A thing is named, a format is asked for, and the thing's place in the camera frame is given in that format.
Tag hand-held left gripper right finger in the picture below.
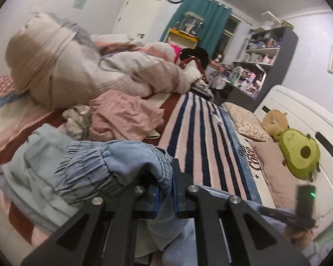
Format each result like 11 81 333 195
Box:
171 158 312 266

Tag teal curtain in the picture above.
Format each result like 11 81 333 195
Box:
159 0 233 59

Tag bright pink cloth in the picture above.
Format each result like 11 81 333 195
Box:
169 44 182 62

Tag light blue garment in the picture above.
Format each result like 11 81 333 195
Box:
0 123 82 236

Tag yellow shelf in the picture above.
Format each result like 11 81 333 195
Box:
165 28 202 50

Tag blue denim pants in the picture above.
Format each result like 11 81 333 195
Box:
53 140 303 266

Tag clear display case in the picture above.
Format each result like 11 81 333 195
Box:
179 12 205 35

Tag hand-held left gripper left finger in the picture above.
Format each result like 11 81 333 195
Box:
21 184 160 266

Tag plain pink pillow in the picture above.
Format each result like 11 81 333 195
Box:
248 140 304 209

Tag star print bed sheet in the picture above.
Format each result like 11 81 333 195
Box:
0 75 81 244

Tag brown plush toy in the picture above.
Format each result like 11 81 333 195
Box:
262 110 289 138

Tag beige pink rolled quilt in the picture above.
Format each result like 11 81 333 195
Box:
4 12 192 112

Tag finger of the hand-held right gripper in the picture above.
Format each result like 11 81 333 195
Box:
259 205 298 224

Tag pink garment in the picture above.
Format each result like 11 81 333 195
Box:
89 90 165 142

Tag person's right hand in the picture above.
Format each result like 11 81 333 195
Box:
283 225 316 253

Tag white door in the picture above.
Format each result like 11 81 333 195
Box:
111 0 163 43

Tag striped plush blanket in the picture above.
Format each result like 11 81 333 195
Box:
158 91 268 204

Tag white bed headboard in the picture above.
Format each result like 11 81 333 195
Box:
254 85 333 229

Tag grey white crumpled cloth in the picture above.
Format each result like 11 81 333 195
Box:
62 105 93 141

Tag floral patterned pillow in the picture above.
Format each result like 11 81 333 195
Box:
223 102 273 142

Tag black clothing pile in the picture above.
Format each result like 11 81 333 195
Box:
180 47 210 67

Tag green avocado plush toy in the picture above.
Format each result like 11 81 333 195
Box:
278 129 321 180

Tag grey bookshelf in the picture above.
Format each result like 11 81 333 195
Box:
211 26 299 112

